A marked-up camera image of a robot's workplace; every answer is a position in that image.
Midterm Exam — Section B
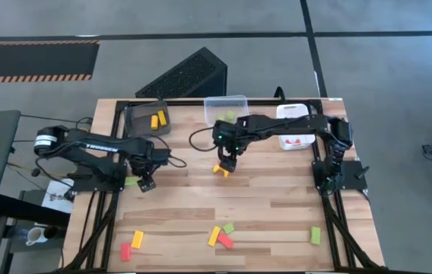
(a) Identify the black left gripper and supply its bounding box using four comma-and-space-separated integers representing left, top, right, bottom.
130, 155, 160, 194

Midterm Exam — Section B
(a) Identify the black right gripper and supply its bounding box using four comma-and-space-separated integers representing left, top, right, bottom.
212, 118, 249, 174

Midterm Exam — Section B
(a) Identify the yellow wooden arch block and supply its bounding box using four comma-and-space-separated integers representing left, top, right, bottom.
212, 164, 230, 179

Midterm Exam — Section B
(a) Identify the green rectangular wooden block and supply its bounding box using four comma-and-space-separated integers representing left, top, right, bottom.
310, 226, 322, 246

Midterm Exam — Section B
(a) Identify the clear plastic bin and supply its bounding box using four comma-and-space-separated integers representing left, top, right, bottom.
203, 94, 250, 132

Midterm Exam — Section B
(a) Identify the dark grey plastic bin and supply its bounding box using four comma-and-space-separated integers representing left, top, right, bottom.
123, 100, 173, 139

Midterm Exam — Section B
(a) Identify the red rectangular wooden block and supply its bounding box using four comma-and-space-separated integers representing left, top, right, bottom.
217, 231, 235, 250
120, 243, 132, 263

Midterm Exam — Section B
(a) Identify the white plastic bin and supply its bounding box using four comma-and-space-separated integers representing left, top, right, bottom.
275, 103, 316, 151

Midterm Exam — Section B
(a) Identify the white printed paper sheet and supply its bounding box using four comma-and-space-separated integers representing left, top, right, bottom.
41, 177, 76, 215

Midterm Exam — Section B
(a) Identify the black mesh computer tower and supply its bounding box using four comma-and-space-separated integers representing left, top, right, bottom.
135, 46, 229, 99

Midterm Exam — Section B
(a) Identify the black cup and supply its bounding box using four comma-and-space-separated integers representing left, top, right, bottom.
46, 225, 62, 241

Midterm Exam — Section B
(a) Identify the white coffee mug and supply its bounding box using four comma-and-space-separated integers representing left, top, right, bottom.
25, 226, 49, 247

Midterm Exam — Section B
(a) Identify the black side cart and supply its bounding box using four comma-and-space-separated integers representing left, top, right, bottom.
0, 190, 72, 274

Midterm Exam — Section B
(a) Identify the black clamp lever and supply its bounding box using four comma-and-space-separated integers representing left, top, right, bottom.
354, 165, 370, 180

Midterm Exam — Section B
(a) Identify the black hazard-striped floor mat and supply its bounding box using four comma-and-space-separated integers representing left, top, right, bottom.
0, 40, 101, 84

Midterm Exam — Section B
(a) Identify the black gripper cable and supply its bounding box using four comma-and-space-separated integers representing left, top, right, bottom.
188, 126, 219, 152
151, 135, 188, 170

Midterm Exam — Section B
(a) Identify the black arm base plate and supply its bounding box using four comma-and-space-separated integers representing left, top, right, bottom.
71, 162, 126, 193
312, 159, 369, 192

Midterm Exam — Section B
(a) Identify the black aluminium table frame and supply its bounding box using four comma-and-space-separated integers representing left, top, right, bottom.
54, 98, 389, 274

